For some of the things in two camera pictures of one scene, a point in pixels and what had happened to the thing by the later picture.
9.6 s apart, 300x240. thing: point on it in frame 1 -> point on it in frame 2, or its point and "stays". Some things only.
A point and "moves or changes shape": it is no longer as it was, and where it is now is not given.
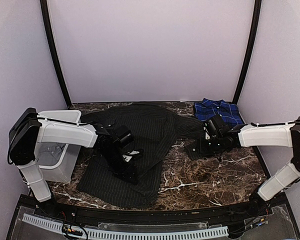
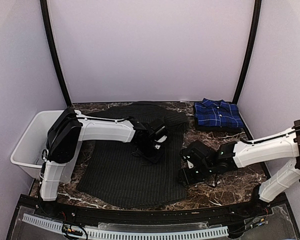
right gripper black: [202, 148] -> [187, 179]
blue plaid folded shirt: [207, 108] stays
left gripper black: [125, 173] -> [155, 159]
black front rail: [54, 208] stays
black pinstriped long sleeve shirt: [155, 129] moves or changes shape
